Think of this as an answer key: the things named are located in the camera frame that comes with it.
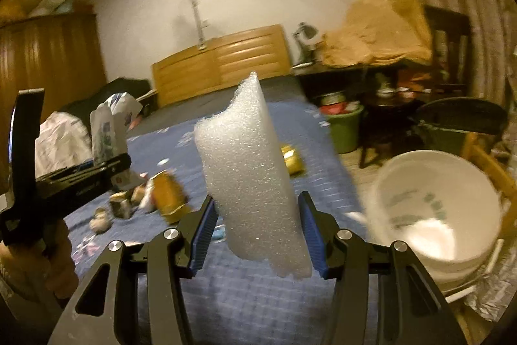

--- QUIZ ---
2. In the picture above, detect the blue checked star blanket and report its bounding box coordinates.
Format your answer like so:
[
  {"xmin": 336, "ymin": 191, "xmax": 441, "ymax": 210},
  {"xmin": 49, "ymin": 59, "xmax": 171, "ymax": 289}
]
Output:
[{"xmin": 60, "ymin": 94, "xmax": 382, "ymax": 345}]

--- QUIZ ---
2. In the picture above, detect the white crumpled cloth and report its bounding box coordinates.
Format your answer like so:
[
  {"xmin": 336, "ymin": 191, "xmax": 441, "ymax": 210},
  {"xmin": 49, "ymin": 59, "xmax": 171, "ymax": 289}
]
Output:
[{"xmin": 34, "ymin": 113, "xmax": 93, "ymax": 177}]

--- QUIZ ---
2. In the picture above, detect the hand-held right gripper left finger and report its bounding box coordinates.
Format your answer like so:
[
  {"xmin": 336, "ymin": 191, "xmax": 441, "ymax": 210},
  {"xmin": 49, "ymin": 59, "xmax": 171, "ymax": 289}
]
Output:
[{"xmin": 47, "ymin": 193, "xmax": 219, "ymax": 345}]

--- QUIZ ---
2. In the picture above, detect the pale plastic bag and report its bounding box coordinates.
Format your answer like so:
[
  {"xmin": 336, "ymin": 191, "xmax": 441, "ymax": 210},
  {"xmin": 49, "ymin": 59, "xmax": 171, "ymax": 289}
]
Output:
[{"xmin": 26, "ymin": 0, "xmax": 77, "ymax": 17}]

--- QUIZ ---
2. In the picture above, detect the black cloth pile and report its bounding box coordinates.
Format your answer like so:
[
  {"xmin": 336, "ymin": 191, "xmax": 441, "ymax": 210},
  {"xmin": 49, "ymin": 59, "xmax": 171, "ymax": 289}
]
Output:
[{"xmin": 60, "ymin": 78, "xmax": 157, "ymax": 120}]

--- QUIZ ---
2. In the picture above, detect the dark grey bed sheet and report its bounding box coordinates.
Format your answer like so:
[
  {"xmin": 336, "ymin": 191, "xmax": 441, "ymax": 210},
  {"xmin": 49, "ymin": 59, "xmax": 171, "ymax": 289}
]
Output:
[{"xmin": 129, "ymin": 76, "xmax": 308, "ymax": 136}]

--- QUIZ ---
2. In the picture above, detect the silver foil sheet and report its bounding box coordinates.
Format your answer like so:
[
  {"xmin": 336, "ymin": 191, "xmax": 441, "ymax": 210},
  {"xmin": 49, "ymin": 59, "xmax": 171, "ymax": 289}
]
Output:
[{"xmin": 442, "ymin": 244, "xmax": 517, "ymax": 323}]

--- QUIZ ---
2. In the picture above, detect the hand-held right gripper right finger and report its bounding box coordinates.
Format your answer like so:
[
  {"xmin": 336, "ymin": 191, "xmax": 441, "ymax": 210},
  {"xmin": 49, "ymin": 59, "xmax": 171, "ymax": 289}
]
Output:
[{"xmin": 298, "ymin": 190, "xmax": 471, "ymax": 345}]

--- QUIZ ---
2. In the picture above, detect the white plastic bucket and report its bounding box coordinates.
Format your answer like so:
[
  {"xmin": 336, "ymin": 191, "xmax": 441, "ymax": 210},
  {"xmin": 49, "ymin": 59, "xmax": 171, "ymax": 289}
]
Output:
[{"xmin": 365, "ymin": 150, "xmax": 505, "ymax": 291}]

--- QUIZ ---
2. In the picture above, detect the black lidded bin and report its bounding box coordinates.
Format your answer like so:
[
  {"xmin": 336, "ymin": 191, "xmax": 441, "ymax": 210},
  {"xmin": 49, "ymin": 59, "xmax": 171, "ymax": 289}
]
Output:
[{"xmin": 412, "ymin": 96, "xmax": 510, "ymax": 159}]

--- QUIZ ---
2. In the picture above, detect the dark wooden chair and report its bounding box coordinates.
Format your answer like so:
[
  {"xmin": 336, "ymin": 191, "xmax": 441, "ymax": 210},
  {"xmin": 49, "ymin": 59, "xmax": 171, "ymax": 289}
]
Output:
[{"xmin": 422, "ymin": 5, "xmax": 473, "ymax": 96}]

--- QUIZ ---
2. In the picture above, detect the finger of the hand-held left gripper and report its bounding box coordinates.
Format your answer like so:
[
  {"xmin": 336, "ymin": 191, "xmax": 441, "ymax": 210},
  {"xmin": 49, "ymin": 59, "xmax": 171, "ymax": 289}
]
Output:
[{"xmin": 36, "ymin": 153, "xmax": 132, "ymax": 205}]

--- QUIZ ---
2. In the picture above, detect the yellow shiny packet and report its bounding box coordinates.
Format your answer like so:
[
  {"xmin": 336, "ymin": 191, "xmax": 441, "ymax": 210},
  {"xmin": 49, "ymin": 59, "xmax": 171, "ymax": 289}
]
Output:
[{"xmin": 280, "ymin": 145, "xmax": 308, "ymax": 177}]

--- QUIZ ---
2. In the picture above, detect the white wall conduit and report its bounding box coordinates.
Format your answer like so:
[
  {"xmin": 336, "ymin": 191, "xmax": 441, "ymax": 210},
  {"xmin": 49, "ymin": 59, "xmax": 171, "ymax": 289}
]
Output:
[{"xmin": 170, "ymin": 0, "xmax": 209, "ymax": 50}]

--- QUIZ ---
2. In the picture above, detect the white foam sheet piece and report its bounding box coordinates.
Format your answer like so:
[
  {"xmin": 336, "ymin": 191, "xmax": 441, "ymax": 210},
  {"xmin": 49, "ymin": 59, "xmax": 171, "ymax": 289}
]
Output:
[{"xmin": 194, "ymin": 71, "xmax": 313, "ymax": 280}]

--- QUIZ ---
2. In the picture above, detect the brown wooden wardrobe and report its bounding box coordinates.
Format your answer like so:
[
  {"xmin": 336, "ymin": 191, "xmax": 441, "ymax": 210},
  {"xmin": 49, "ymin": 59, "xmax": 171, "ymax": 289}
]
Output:
[{"xmin": 0, "ymin": 11, "xmax": 108, "ymax": 172}]

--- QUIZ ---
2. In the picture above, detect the person's left hand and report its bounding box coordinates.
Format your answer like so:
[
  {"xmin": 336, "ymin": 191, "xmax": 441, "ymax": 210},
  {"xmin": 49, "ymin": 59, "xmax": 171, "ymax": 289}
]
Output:
[{"xmin": 0, "ymin": 221, "xmax": 78, "ymax": 301}]

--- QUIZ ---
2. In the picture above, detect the green plastic bin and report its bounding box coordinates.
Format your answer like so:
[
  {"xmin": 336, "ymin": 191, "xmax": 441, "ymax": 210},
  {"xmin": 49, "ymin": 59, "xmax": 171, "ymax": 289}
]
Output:
[{"xmin": 321, "ymin": 102, "xmax": 365, "ymax": 155}]

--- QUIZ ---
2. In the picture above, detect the white crumpled wrapper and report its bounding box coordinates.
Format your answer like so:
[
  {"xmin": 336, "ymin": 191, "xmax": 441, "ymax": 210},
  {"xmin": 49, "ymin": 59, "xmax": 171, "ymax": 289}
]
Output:
[{"xmin": 129, "ymin": 183, "xmax": 156, "ymax": 213}]

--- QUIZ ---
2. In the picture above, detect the black desk lamp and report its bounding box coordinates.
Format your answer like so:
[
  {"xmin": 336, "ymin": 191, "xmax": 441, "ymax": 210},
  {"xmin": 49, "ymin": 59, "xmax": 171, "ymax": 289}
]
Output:
[{"xmin": 293, "ymin": 22, "xmax": 321, "ymax": 65}]

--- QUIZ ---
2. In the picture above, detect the printed plastic bag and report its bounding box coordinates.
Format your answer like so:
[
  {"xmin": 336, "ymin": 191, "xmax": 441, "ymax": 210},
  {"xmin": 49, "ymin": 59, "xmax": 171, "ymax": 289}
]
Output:
[{"xmin": 106, "ymin": 92, "xmax": 144, "ymax": 132}]

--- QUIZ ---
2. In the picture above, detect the brown cardboard box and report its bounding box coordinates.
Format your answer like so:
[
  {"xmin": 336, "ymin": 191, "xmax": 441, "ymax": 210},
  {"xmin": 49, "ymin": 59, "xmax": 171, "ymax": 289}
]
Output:
[{"xmin": 151, "ymin": 171, "xmax": 192, "ymax": 223}]

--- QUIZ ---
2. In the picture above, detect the white printed packet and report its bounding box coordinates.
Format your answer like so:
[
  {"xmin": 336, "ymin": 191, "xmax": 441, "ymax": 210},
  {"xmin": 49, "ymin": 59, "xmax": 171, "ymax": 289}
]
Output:
[{"xmin": 90, "ymin": 102, "xmax": 128, "ymax": 165}]

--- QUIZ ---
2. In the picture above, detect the wooden slatted headboard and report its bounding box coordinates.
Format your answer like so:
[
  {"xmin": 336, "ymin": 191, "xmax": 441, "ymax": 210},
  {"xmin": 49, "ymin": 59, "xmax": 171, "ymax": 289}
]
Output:
[{"xmin": 151, "ymin": 25, "xmax": 292, "ymax": 108}]

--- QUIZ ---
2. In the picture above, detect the dark wooden desk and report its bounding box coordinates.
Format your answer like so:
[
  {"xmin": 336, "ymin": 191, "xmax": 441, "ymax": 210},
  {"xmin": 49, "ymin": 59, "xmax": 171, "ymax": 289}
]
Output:
[{"xmin": 293, "ymin": 60, "xmax": 425, "ymax": 107}]

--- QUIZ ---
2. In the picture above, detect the dark round side table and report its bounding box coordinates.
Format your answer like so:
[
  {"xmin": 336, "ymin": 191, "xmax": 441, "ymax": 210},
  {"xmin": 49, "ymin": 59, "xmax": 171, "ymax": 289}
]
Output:
[{"xmin": 359, "ymin": 85, "xmax": 429, "ymax": 168}]

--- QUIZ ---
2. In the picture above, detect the yellow wooden chair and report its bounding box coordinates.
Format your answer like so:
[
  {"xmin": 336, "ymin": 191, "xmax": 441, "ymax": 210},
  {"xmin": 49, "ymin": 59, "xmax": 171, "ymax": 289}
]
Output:
[{"xmin": 464, "ymin": 133, "xmax": 517, "ymax": 210}]

